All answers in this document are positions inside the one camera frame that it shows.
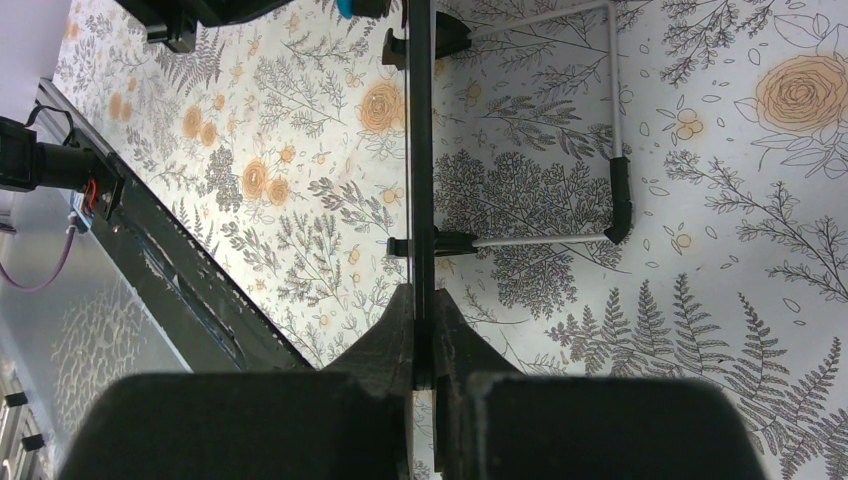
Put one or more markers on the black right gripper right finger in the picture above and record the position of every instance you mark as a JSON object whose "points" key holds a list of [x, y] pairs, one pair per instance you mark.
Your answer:
{"points": [[493, 422]]}

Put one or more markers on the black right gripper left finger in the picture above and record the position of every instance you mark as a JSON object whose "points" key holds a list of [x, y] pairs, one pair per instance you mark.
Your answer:
{"points": [[350, 420]]}

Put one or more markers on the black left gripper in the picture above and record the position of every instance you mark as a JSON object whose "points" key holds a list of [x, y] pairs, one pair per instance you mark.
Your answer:
{"points": [[175, 23]]}

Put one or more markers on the blue whiteboard eraser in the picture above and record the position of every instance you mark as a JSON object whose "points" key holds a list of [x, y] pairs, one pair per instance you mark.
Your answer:
{"points": [[345, 8]]}

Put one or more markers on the white whiteboard black frame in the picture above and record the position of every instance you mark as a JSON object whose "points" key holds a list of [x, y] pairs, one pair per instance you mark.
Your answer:
{"points": [[517, 169]]}

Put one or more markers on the floral table mat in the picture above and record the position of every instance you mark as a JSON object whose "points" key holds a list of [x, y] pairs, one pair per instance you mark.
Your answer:
{"points": [[281, 146]]}

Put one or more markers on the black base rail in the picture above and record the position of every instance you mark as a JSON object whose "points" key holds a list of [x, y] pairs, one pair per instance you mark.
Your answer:
{"points": [[209, 319]]}

